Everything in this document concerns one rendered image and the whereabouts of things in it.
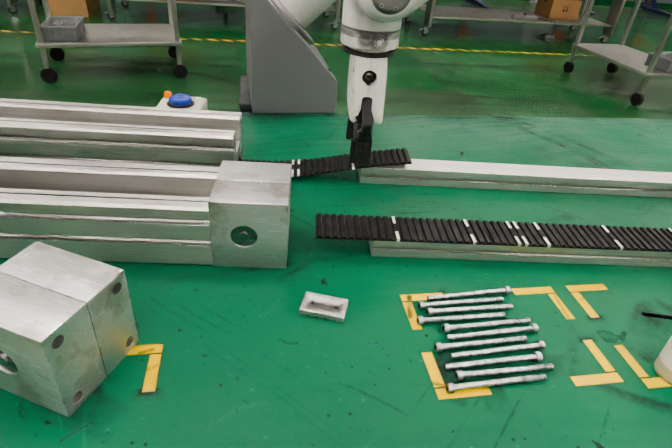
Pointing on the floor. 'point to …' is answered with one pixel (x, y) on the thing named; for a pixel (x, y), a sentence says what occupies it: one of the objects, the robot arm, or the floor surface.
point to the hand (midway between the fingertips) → (357, 143)
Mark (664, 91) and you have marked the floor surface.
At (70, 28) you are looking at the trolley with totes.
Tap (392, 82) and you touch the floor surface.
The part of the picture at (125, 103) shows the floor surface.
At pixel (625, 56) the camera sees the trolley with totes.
